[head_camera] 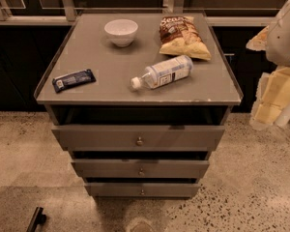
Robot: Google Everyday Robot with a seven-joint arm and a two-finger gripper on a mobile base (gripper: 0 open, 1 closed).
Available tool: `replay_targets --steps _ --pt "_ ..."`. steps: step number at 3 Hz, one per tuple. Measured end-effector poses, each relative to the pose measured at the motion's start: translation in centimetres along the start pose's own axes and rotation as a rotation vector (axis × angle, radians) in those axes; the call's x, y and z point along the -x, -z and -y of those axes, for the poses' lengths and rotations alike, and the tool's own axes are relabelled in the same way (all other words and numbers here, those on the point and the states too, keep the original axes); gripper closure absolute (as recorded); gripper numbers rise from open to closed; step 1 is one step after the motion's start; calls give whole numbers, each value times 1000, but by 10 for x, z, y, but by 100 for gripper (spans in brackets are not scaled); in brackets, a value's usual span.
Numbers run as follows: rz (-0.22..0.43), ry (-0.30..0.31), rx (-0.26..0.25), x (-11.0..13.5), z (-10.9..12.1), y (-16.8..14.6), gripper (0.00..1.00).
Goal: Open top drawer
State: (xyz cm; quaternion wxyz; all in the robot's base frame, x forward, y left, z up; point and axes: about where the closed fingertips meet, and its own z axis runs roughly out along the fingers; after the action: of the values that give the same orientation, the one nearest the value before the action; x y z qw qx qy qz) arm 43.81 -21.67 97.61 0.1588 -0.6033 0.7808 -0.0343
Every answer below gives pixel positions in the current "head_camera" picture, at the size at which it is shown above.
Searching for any metal railing frame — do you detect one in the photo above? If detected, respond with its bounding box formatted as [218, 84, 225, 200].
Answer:
[0, 0, 287, 25]

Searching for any white ceramic bowl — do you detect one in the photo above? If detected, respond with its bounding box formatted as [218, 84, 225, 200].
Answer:
[104, 19, 138, 47]

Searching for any dark blue snack bar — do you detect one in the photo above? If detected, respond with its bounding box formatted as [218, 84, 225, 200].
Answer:
[52, 69, 96, 93]

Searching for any black object on floor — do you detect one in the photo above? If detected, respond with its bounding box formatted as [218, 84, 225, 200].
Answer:
[26, 207, 46, 232]

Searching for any clear plastic water bottle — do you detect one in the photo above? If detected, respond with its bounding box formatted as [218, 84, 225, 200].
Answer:
[130, 55, 193, 90]

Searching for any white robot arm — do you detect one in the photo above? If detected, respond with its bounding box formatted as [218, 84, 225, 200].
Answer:
[246, 0, 290, 131]

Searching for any grey top drawer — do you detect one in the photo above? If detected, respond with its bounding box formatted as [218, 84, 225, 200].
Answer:
[52, 125, 224, 152]

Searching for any brown chip bag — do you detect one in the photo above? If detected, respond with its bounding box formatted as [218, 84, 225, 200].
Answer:
[159, 15, 212, 61]

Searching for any grey drawer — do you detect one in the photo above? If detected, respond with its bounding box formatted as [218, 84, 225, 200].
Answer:
[85, 183, 199, 198]
[72, 159, 209, 178]
[52, 125, 224, 152]

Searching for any grey bottom drawer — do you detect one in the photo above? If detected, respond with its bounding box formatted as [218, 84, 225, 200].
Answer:
[85, 183, 199, 198]

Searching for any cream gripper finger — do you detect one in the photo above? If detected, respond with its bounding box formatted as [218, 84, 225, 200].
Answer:
[246, 26, 269, 51]

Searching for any grey drawer cabinet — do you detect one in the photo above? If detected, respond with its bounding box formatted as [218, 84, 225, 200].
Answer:
[35, 14, 243, 185]

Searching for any grey middle drawer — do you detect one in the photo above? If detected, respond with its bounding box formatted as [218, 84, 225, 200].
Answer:
[72, 159, 209, 178]

